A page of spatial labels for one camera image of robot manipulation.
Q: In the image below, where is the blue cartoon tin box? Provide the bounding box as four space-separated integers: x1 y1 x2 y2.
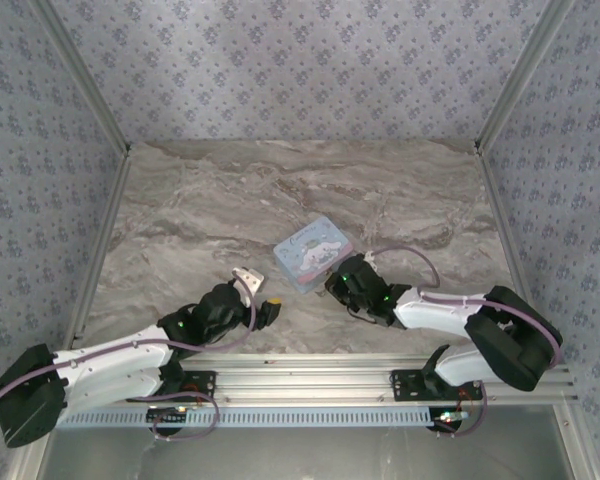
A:
272 215 355 296

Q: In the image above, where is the aluminium mounting beam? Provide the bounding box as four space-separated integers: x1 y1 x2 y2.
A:
62 355 579 407

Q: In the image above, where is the black circuit board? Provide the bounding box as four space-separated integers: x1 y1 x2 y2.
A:
146 407 189 427
432 409 469 432

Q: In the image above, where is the grey metal sheet panel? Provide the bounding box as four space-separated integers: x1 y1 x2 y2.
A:
34 427 576 480

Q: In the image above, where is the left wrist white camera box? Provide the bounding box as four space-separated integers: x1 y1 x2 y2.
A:
231 266 266 308

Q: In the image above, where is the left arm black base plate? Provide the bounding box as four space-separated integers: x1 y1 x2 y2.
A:
149 370 217 403

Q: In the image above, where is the pale slotted cable duct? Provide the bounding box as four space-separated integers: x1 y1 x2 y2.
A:
54 405 432 429

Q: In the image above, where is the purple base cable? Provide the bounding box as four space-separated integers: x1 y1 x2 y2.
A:
437 379 492 439
149 387 221 442

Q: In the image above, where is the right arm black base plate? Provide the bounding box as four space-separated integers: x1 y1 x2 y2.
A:
389 368 484 401

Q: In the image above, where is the aluminium table side rail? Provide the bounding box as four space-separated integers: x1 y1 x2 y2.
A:
72 149 132 347
474 147 529 296

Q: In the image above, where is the aluminium lower frame bar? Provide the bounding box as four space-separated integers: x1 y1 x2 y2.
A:
7 439 56 480
552 403 600 480

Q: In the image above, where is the aluminium frame post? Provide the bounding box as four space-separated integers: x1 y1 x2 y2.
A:
29 0 132 156
473 0 577 156

